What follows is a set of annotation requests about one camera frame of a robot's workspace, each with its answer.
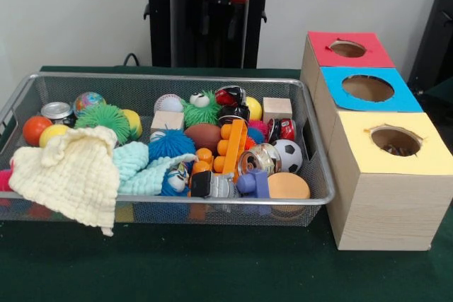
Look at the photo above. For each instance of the shallow clear mesh bin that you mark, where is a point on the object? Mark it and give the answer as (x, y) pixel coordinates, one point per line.
(320, 160)

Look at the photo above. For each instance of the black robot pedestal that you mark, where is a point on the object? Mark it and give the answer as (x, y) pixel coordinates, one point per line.
(170, 19)

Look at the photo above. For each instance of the orange red ball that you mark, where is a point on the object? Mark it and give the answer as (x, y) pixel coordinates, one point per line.
(37, 130)

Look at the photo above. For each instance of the yellow ball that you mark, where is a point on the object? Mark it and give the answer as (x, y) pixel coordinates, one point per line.
(53, 134)

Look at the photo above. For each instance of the cream yellow cloth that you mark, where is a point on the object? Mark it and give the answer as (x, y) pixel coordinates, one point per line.
(67, 175)

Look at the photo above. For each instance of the peach orange ball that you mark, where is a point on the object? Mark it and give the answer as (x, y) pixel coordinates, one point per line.
(288, 187)

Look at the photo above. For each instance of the white toy baseball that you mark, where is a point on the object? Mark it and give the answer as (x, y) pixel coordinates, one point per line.
(168, 102)

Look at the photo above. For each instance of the mint green cloth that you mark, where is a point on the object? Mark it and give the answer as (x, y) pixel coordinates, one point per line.
(138, 171)

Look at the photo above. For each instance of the wooden box with three holes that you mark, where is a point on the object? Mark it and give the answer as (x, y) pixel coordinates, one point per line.
(389, 203)

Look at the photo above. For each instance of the black chair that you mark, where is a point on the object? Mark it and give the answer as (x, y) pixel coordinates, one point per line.
(435, 33)

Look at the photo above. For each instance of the multicolour cartoon print cloth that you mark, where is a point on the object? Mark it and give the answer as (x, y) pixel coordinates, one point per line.
(396, 150)

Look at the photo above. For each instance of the small wooden cube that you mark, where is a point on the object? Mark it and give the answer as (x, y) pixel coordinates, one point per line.
(277, 109)

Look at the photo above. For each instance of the orange plastic toy brick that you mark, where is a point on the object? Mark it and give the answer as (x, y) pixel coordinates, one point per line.
(233, 146)

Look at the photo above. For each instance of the large light green spiky ball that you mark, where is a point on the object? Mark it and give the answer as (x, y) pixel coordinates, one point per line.
(104, 122)

